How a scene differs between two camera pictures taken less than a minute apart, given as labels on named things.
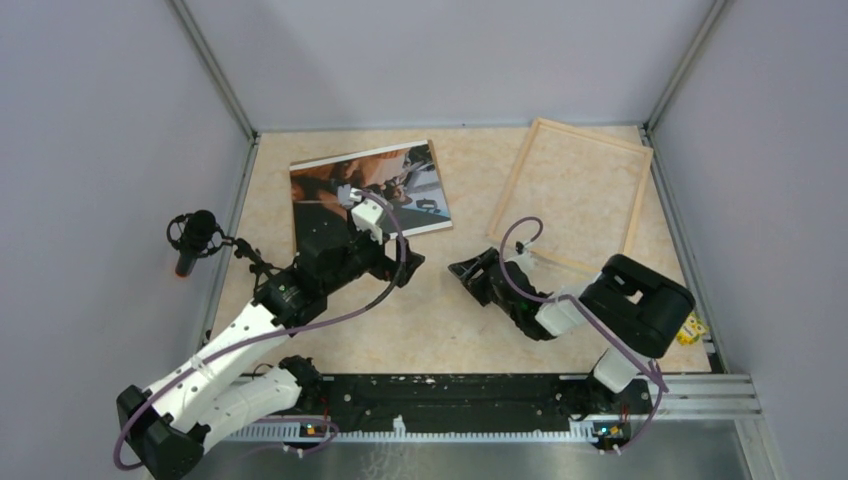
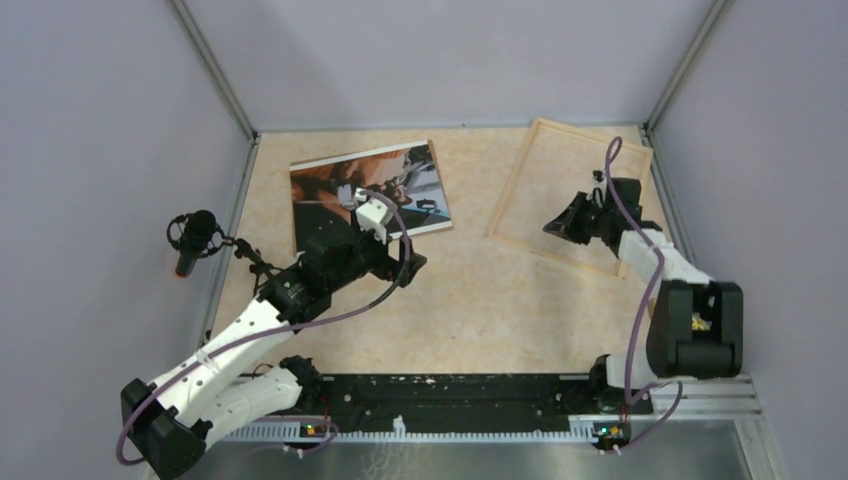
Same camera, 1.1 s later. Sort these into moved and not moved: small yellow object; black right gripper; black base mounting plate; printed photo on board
Moved: black right gripper
Not moved: printed photo on board; small yellow object; black base mounting plate
